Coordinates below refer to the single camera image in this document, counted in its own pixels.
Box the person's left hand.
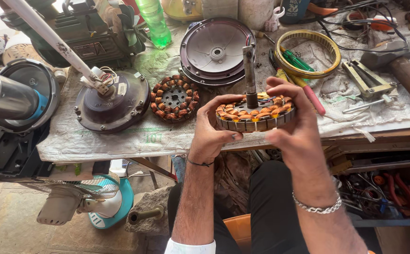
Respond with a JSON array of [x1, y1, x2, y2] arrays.
[[188, 94, 246, 165]]

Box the person's right hand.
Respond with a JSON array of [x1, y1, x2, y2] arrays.
[[264, 76, 332, 175]]

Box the copper-wound stator with steel shaft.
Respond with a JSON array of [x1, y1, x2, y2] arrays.
[[215, 45, 296, 133]]

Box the black thread wristband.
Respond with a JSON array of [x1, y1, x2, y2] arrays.
[[186, 158, 215, 168]]

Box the copper-wound stator without shaft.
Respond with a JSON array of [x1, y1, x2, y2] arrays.
[[150, 74, 201, 124]]

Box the black trousers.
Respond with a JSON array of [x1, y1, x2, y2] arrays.
[[167, 160, 311, 254]]

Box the metal bearing puller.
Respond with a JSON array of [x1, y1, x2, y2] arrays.
[[341, 59, 398, 114]]

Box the brown ceiling fan motor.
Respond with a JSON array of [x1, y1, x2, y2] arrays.
[[73, 68, 152, 135]]

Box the grey purple fan motor cover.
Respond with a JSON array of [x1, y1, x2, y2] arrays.
[[179, 17, 257, 88]]

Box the drawer of assorted tools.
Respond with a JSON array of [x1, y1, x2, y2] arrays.
[[335, 165, 410, 227]]

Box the white woven sack cloth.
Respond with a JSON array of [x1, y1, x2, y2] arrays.
[[36, 14, 410, 163]]

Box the orange plastic bucket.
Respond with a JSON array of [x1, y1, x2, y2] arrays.
[[223, 213, 252, 254]]

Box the grey stone block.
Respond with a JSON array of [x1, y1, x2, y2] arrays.
[[124, 186, 174, 237]]

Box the white shirt cuff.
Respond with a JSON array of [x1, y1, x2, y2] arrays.
[[164, 238, 217, 254]]

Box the teal white table fan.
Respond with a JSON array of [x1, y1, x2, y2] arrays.
[[24, 159, 135, 230]]

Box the white plastic clip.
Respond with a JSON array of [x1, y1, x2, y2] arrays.
[[264, 6, 286, 32]]

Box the green plastic bottle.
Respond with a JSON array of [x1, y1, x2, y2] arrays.
[[134, 0, 173, 49]]

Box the dark teal can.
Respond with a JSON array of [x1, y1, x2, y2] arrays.
[[278, 0, 312, 25]]

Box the yellow plastic container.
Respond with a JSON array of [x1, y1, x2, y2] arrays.
[[160, 0, 204, 23]]

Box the white plastic container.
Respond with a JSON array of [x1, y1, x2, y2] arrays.
[[237, 0, 275, 31]]

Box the dark green electric motor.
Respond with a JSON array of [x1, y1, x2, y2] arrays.
[[24, 0, 148, 70]]

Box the white fan downrod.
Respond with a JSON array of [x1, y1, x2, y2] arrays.
[[0, 0, 111, 96]]

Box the black plastic case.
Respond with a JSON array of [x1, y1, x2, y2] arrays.
[[0, 118, 52, 178]]

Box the silver and blue motor machine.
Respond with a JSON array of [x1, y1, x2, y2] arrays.
[[0, 58, 61, 135]]

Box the dusty beige fan motor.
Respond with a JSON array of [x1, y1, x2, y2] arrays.
[[1, 33, 34, 66]]

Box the pink handled screwdriver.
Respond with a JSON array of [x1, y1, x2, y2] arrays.
[[289, 73, 327, 116]]

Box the yellow handled pliers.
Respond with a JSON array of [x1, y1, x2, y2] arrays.
[[268, 48, 291, 84]]

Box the silver chain bracelet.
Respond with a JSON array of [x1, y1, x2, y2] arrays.
[[292, 191, 343, 215]]

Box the green handled screwdriver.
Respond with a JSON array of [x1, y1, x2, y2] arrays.
[[281, 47, 315, 73]]

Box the yellow rotor ring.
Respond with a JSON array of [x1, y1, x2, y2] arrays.
[[274, 29, 342, 80]]

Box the tangle of black cables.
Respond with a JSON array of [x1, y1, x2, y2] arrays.
[[299, 0, 410, 54]]

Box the hammer with wooden handle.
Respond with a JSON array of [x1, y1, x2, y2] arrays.
[[360, 38, 410, 119]]

